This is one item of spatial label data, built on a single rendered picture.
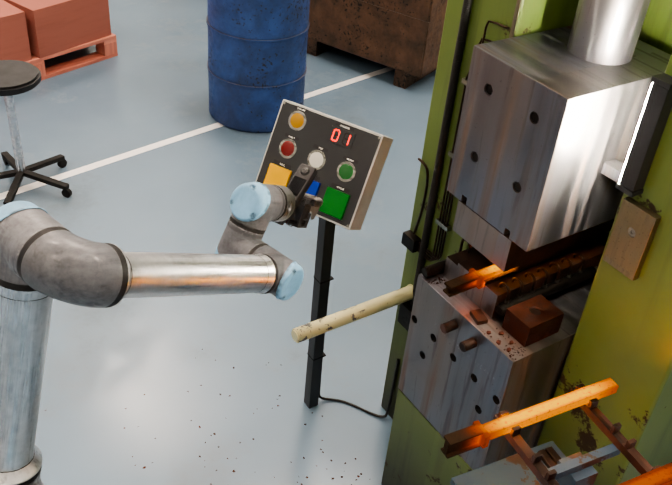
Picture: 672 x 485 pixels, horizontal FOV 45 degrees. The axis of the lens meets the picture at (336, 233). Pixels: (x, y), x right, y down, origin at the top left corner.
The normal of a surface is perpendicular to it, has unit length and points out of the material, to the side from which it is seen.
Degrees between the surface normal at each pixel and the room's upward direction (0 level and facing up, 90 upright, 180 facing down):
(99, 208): 0
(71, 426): 0
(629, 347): 90
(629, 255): 90
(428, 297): 90
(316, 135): 60
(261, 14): 90
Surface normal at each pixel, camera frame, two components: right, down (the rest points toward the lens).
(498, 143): -0.84, 0.26
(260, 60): 0.12, 0.59
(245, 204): -0.38, -0.08
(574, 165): 0.54, 0.53
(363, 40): -0.58, 0.44
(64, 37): 0.80, 0.40
